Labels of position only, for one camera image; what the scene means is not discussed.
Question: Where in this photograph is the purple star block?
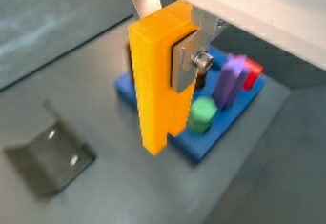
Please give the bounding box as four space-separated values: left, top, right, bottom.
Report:
213 54 250 110

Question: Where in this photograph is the dark grey metal bracket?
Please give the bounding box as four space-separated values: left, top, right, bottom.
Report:
3 99 96 200

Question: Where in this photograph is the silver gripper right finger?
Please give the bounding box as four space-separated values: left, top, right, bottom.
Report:
171 7 229 93

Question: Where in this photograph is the yellow double-square block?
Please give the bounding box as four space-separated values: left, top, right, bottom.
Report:
128 0 197 155

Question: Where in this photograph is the blue peg board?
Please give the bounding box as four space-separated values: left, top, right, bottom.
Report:
115 47 265 163

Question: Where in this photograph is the green hexagon block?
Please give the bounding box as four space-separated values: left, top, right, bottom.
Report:
187 96 218 134

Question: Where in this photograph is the brown cylinder block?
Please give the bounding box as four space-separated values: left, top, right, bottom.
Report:
195 70 207 89

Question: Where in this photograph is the red rounded block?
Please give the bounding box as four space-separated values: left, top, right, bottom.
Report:
238 55 263 91

